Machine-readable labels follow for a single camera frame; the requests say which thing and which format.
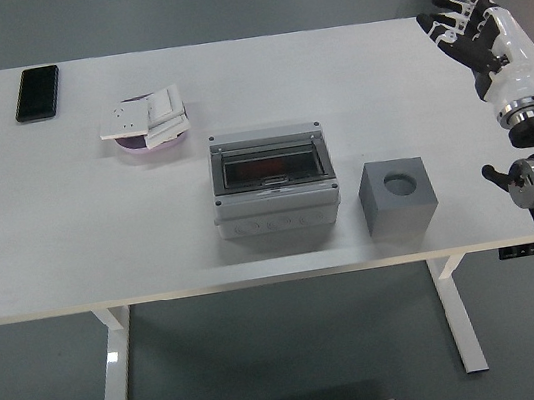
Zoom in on black table control panel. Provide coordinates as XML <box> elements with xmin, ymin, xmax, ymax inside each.
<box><xmin>498</xmin><ymin>243</ymin><xmax>534</xmax><ymax>261</ymax></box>

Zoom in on transparent hinged box lid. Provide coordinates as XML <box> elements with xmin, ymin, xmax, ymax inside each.
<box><xmin>207</xmin><ymin>128</ymin><xmax>334</xmax><ymax>198</ymax></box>

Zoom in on white wall socket panel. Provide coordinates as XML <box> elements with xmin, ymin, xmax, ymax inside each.
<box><xmin>96</xmin><ymin>100</ymin><xmax>157</xmax><ymax>143</ymax></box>

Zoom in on purple shallow bowl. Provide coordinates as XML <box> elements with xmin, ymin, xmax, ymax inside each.
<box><xmin>108</xmin><ymin>87</ymin><xmax>195</xmax><ymax>158</ymax></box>

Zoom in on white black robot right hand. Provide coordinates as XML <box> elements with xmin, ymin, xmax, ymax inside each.
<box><xmin>412</xmin><ymin>0</ymin><xmax>534</xmax><ymax>124</ymax></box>

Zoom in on white table leg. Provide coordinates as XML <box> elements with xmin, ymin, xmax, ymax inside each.
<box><xmin>85</xmin><ymin>304</ymin><xmax>145</xmax><ymax>400</ymax></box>
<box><xmin>426</xmin><ymin>252</ymin><xmax>490</xmax><ymax>379</ymax></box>

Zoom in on white wall switch panel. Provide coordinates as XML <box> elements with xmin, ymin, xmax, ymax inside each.
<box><xmin>144</xmin><ymin>82</ymin><xmax>188</xmax><ymax>128</ymax></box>
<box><xmin>141</xmin><ymin>110</ymin><xmax>195</xmax><ymax>151</ymax></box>

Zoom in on grey plastic junction box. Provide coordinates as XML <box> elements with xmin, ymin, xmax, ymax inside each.
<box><xmin>201</xmin><ymin>118</ymin><xmax>346</xmax><ymax>242</ymax></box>

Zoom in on grey block with round hole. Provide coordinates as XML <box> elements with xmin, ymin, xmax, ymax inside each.
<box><xmin>354</xmin><ymin>152</ymin><xmax>442</xmax><ymax>238</ymax></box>

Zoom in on black smartphone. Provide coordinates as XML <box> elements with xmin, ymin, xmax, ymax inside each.
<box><xmin>8</xmin><ymin>64</ymin><xmax>67</xmax><ymax>125</ymax></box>

